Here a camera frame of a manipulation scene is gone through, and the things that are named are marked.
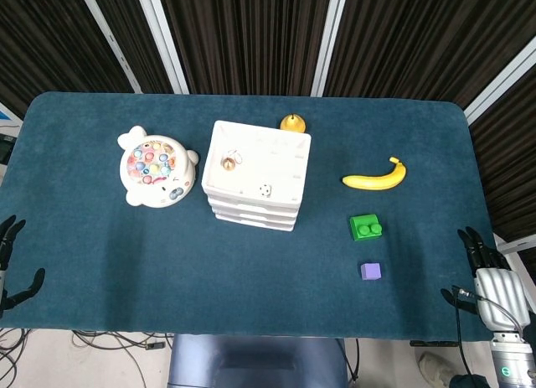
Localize purple cube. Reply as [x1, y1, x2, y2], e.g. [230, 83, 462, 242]
[360, 261, 382, 282]

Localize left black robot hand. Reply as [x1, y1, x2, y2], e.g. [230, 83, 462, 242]
[0, 215, 46, 312]

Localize teal table cloth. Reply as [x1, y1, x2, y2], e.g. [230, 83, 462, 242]
[0, 91, 514, 341]

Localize clear plastic drawer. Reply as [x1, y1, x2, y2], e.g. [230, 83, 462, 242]
[212, 206, 300, 225]

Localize white shoe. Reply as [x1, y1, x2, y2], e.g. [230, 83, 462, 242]
[418, 350, 456, 387]

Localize yellow banana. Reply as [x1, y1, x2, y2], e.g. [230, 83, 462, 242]
[342, 156, 408, 192]

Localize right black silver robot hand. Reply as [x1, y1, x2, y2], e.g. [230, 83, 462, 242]
[441, 226, 533, 335]

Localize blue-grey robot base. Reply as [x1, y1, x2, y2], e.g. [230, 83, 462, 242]
[167, 334, 348, 388]

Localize white plastic drawer organizer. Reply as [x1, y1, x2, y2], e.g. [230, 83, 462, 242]
[201, 119, 312, 233]

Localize person in dark clothes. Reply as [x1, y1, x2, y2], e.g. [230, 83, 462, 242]
[450, 373, 489, 388]

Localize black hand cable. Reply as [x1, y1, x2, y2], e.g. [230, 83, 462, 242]
[451, 285, 524, 379]

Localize tangled floor cables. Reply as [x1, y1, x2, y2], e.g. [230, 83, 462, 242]
[70, 329, 175, 388]
[0, 327, 31, 388]

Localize white partition post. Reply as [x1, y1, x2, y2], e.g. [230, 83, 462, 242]
[310, 0, 351, 98]
[133, 0, 190, 95]
[462, 39, 536, 125]
[77, 0, 143, 94]

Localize green building block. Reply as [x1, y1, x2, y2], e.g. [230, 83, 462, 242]
[349, 213, 386, 241]

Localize yellow pear toy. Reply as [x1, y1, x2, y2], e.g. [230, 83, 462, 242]
[280, 113, 306, 134]

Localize white metal rack frame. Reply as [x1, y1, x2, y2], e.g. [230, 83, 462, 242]
[493, 232, 536, 256]

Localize white blue sign board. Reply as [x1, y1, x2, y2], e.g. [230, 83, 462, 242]
[0, 102, 23, 133]

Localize white fishing game toy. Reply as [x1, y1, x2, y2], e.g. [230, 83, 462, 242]
[116, 125, 200, 208]

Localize small gold bell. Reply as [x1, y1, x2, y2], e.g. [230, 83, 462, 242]
[220, 149, 245, 170]

